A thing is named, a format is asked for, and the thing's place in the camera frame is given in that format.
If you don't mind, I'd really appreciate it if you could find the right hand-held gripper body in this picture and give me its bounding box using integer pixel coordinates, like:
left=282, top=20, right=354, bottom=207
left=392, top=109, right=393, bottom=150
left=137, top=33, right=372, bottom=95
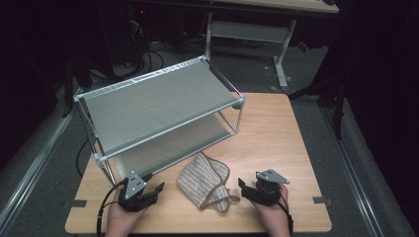
left=250, top=169, right=291, bottom=207

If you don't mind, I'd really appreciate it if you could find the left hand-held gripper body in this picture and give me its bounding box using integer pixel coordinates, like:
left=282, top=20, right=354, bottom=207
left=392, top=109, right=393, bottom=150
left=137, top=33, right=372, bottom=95
left=118, top=170, right=156, bottom=212

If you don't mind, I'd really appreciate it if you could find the brown elastic band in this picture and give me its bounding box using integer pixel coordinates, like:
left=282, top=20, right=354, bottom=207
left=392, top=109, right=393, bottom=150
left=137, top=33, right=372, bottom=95
left=199, top=194, right=241, bottom=213

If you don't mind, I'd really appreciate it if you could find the beige striped towel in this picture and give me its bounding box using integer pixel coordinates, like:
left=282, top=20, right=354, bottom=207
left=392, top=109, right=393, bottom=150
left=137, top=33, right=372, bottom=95
left=177, top=151, right=241, bottom=212

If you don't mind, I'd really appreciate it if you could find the grey two-tier shoe rack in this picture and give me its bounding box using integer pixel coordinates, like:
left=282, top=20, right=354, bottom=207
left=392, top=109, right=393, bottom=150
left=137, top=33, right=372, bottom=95
left=72, top=54, right=246, bottom=186

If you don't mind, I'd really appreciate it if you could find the person's right hand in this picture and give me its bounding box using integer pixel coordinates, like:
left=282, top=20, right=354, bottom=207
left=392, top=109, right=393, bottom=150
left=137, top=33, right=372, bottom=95
left=251, top=183, right=291, bottom=228

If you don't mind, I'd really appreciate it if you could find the person's left hand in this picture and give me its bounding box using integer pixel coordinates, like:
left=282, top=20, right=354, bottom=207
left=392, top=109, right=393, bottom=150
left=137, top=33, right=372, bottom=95
left=106, top=194, right=147, bottom=229

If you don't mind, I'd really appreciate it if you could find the grey tape piece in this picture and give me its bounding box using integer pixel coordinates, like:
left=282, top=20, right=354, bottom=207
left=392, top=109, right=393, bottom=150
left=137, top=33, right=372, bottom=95
left=312, top=196, right=333, bottom=206
left=62, top=198, right=87, bottom=210

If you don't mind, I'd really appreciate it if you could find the black metal stand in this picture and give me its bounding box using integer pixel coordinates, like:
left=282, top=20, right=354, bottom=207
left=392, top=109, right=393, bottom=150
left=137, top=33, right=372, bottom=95
left=60, top=57, right=95, bottom=119
left=288, top=73, right=350, bottom=139

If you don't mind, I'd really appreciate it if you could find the white-legged desk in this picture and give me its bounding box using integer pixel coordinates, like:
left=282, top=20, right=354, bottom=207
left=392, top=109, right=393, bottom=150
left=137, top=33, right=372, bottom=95
left=204, top=0, right=340, bottom=91

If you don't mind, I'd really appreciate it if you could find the dark computer with red light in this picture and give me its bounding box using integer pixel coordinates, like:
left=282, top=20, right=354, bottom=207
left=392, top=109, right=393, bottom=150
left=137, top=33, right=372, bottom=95
left=126, top=4, right=149, bottom=43

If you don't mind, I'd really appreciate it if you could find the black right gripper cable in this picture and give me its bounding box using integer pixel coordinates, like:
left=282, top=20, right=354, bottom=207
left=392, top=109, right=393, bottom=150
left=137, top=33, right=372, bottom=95
left=278, top=199, right=294, bottom=236

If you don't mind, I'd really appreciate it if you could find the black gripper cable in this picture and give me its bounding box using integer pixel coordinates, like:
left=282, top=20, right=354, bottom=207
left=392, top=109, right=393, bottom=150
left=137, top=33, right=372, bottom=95
left=96, top=179, right=128, bottom=237
left=278, top=199, right=294, bottom=236

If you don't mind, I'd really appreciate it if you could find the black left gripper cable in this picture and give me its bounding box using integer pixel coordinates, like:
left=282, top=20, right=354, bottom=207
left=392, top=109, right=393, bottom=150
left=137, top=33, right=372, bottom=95
left=96, top=179, right=128, bottom=237

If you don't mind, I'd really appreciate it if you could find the black cable on floor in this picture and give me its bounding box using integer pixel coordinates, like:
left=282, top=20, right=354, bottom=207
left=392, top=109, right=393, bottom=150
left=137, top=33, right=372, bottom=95
left=75, top=137, right=99, bottom=179

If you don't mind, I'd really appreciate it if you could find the aluminium floor rail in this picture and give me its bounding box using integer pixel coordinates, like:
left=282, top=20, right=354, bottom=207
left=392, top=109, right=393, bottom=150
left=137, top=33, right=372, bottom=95
left=0, top=87, right=85, bottom=228
left=320, top=107, right=384, bottom=237

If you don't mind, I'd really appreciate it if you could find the bundle of black floor cables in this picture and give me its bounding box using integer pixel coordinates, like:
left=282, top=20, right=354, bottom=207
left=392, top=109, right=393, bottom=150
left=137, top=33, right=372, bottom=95
left=125, top=39, right=166, bottom=78

